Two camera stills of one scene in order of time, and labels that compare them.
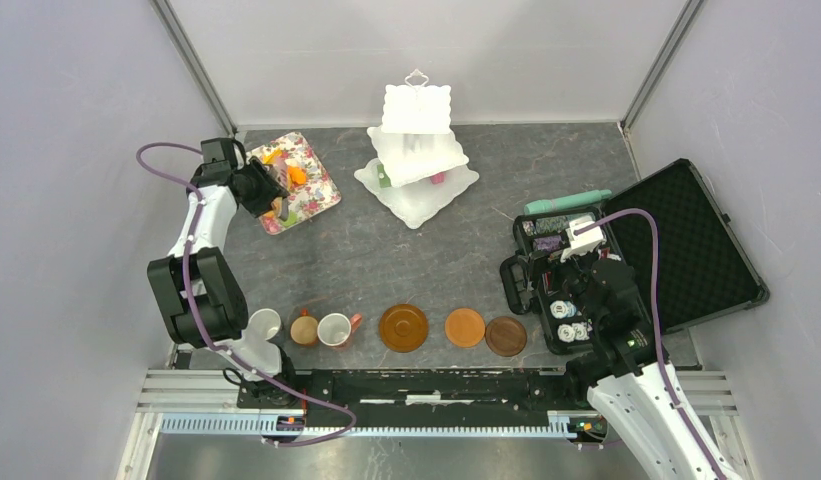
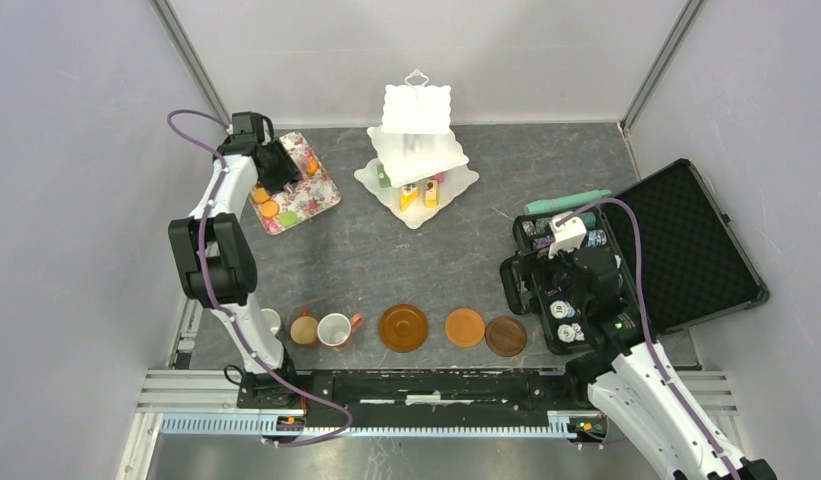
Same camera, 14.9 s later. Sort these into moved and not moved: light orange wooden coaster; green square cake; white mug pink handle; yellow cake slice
Moved: yellow cake slice
Not moved: white mug pink handle; green square cake; light orange wooden coaster
